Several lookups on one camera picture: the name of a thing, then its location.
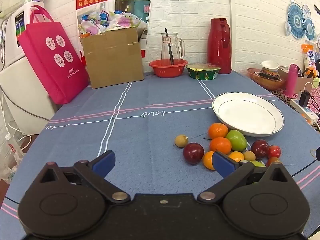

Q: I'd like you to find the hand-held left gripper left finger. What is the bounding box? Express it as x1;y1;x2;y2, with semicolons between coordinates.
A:
32;150;131;203

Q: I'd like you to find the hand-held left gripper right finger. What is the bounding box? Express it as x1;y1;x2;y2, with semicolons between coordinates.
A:
197;151;298;203

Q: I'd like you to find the small yellow-orange tangerine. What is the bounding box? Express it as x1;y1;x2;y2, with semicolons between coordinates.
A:
228;151;245;163
202;151;216;170

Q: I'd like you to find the large orange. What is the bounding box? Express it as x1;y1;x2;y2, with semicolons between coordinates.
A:
208;123;229;140
209;137;232;155

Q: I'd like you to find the small brown round fruit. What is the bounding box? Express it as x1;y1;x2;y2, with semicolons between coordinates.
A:
174;134;189;148
242;150;256;161

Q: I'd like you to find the green mango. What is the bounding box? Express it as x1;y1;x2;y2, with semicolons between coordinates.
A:
226;129;248;152

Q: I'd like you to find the dark red plum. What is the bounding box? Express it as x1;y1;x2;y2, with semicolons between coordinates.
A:
251;139;270;159
183;142;205;165

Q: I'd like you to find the bright red small fruit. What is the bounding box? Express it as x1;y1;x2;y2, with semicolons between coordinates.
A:
267;145;282;159

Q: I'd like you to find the reddish-brown small fruit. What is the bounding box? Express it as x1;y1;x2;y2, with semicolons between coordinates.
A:
266;156;281;167

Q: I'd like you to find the white plate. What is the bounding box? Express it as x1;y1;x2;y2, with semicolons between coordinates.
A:
212;92;285;137

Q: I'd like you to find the blue striped tablecloth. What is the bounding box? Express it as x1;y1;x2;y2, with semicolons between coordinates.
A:
0;70;320;240

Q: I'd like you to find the white power strip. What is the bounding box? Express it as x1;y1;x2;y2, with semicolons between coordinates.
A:
290;97;319;126

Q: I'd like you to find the black charger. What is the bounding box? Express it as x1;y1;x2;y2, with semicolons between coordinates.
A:
299;92;311;107

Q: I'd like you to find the pink patterned cloth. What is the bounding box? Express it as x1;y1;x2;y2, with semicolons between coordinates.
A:
272;87;320;132

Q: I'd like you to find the beige small box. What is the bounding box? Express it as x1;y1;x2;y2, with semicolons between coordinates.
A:
296;76;314;94

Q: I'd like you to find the pink bottle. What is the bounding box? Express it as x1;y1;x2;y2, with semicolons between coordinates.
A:
285;64;301;98

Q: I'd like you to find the orange glass bowl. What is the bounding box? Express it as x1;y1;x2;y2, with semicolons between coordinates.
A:
247;67;287;91

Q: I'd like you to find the green instant noodle bowl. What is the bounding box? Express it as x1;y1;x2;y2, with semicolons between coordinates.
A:
186;63;221;80

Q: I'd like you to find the clear plastic bottle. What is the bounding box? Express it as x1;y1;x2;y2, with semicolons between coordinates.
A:
4;134;26;172

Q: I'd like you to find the patterned bowl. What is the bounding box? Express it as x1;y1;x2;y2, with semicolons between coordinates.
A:
260;69;282;80

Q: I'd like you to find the orange and white snack packet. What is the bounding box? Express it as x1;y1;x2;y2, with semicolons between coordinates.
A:
301;44;317;73

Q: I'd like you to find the cardboard box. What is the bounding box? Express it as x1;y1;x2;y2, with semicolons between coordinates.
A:
80;27;145;89

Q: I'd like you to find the white small bowl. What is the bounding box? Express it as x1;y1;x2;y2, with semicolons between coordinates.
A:
261;60;280;72

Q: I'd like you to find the white appliance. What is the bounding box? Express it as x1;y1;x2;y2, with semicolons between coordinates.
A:
0;55;59;135

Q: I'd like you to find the red plastic basket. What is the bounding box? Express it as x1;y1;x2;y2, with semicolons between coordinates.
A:
149;59;188;78

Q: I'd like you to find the pink tote bag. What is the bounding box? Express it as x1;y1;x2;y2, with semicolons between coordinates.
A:
19;5;90;105

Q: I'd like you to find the red thermos jug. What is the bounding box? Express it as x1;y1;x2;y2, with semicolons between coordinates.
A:
207;18;232;74

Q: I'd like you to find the medium blue paper fan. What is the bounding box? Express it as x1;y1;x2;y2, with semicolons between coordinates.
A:
305;17;317;41

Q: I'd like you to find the glass pitcher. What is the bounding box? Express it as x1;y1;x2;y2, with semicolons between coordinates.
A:
161;32;185;64

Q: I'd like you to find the black stirring stick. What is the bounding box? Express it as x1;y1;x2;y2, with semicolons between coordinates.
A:
164;28;175;65

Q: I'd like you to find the large blue paper fan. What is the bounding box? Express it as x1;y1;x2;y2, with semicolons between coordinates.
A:
286;2;307;39

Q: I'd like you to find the floral cloth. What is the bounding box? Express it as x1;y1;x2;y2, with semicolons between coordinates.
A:
79;10;142;39

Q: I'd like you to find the white water purifier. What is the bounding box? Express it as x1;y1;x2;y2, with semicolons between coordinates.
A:
9;3;46;58

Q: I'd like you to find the black cable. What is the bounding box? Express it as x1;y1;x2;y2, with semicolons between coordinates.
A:
291;155;320;178

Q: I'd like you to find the white cable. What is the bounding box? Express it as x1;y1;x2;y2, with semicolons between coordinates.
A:
0;90;33;152

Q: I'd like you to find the white wall pipe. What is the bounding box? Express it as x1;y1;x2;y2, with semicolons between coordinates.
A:
226;0;235;64

